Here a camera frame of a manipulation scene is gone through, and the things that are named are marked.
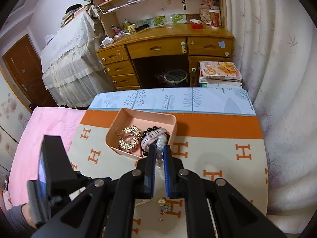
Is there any wire shelf basket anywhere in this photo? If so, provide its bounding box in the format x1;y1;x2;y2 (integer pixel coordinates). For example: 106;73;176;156
97;0;144;14

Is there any white lace covered furniture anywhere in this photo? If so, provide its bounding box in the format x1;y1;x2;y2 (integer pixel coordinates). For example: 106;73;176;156
40;12;115;108

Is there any gold tiara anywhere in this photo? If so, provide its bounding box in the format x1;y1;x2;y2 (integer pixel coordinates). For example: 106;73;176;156
118;125;143;153

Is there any wooden desk with drawers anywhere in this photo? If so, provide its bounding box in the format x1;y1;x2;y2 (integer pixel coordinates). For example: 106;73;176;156
92;0;234;90

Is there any white band watch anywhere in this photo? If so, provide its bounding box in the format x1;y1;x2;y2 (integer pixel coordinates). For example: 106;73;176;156
140;128;167;150

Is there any black bead bracelet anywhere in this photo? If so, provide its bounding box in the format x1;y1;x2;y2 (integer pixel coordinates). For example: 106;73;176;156
140;126;171;158

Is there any brown door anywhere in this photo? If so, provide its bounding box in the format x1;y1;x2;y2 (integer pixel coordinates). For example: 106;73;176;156
2;35;57;109

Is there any left hand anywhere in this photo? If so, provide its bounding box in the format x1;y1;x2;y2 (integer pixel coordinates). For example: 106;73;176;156
21;203;36;229

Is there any orange H pattern blanket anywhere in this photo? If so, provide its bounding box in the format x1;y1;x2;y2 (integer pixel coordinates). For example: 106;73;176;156
68;108;269;237

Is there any pink jewelry tray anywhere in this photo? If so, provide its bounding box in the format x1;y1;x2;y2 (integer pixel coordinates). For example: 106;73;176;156
105;108;177;160

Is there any grey bead bracelet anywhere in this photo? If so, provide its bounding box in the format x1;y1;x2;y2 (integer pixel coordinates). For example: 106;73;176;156
155;135;167;176

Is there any flower brooch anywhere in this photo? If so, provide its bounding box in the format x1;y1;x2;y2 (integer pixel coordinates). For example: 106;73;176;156
157;198;172;214

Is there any stack of magazines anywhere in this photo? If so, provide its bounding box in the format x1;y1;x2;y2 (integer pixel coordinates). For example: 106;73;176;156
199;61;242;88

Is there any white curtain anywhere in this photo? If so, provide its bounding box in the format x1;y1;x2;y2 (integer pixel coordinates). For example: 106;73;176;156
222;0;317;216

